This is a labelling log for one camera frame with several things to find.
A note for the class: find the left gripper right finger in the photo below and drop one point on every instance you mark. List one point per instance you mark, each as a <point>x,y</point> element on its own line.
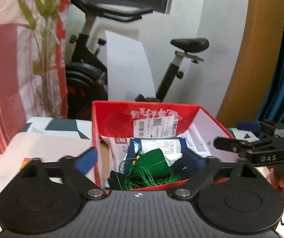
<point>199,180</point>

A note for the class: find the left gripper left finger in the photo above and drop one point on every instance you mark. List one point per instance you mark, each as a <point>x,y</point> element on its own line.
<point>74,171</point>

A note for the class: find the green tassel pouch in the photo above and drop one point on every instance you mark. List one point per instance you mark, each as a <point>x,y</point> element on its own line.
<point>144,170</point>

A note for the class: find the red strawberry cardboard box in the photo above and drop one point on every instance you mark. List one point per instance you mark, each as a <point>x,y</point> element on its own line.
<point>146,120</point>

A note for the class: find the white blue plastic package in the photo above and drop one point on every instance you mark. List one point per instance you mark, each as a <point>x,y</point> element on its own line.
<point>179,155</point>

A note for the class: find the white red plastic package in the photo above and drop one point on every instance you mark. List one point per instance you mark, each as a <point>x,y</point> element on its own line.
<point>118,149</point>

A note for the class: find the white patterned table cloth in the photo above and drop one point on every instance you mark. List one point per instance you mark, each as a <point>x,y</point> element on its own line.
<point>124,214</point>

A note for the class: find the black exercise bike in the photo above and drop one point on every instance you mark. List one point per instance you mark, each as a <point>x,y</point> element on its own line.
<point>86,74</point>

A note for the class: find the white leaning board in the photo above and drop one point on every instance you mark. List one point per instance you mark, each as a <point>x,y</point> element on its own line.
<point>128,69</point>

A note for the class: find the pink printed backdrop cloth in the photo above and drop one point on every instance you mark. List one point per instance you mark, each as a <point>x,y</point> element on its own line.
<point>32,68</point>

